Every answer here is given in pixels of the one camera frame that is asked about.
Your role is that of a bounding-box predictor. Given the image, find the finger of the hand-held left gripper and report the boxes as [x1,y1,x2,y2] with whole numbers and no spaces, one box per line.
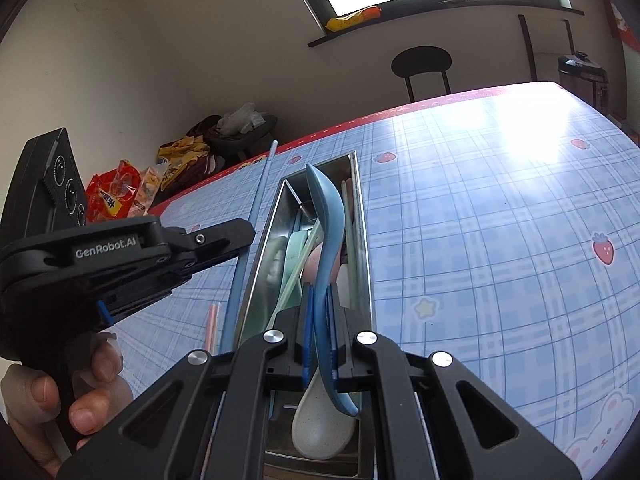
[100,219,257,326]

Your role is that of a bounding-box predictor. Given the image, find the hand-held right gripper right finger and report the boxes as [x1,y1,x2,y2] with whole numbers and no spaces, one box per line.
[326,284,583,480]

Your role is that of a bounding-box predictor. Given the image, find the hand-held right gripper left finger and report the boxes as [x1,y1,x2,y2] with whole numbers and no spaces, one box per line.
[55,282,316,480]

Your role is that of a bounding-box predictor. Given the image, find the green chopstick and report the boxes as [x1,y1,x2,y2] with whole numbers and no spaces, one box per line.
[267,222,323,328]

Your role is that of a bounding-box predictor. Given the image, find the pink spoon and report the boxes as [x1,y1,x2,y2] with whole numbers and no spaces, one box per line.
[304,247,351,286]

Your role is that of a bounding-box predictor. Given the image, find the blue chopstick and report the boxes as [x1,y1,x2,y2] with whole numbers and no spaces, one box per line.
[218,140,279,353]

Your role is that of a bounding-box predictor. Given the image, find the light green spoon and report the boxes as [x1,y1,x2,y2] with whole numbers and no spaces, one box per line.
[285,230,313,321]

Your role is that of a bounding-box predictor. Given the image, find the pink chopstick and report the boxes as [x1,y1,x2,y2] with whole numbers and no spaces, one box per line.
[205,302,221,352]

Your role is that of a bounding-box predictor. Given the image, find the beige spoon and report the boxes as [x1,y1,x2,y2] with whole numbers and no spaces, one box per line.
[291,264,360,461]

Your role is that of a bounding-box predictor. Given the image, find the steel utensil tray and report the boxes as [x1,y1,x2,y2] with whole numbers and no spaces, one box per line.
[235,151,377,480]

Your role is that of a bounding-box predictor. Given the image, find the dark blue spoon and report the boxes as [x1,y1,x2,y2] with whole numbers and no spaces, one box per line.
[305,162,361,417]

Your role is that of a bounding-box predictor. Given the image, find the person's left hand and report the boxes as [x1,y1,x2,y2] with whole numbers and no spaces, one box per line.
[0,332,136,478]

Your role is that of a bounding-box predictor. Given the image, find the dark red clothes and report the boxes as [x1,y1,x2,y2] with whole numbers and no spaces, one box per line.
[170,115,226,196]

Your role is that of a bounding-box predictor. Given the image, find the yellow clothes pile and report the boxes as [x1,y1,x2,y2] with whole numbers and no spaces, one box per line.
[156,135,211,183]

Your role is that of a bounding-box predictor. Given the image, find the red snack bag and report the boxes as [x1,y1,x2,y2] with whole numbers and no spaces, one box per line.
[85,160,143,223]

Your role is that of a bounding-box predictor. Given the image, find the white plastic bag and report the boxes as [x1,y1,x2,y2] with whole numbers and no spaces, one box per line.
[217,102,266,136]

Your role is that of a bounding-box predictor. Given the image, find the blue plaid printed tablecloth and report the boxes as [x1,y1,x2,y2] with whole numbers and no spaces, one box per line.
[145,81,640,480]

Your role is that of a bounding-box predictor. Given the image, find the dark window sill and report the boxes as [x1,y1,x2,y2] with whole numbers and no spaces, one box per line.
[307,2,586,50]

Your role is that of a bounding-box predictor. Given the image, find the yellow orange packet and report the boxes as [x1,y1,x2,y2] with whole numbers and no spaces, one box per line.
[326,5,382,32]

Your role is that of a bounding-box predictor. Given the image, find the black round-back chair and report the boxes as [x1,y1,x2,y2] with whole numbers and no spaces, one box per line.
[391,46,453,103]

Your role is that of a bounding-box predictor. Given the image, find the electric pressure cooker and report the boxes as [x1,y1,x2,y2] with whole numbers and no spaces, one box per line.
[557,50,611,111]

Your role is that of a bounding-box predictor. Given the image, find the red printed cloth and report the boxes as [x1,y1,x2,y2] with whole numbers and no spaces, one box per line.
[607,0,640,51]

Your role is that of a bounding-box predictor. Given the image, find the black metal frame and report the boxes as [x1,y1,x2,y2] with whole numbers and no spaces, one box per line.
[517,14,576,83]

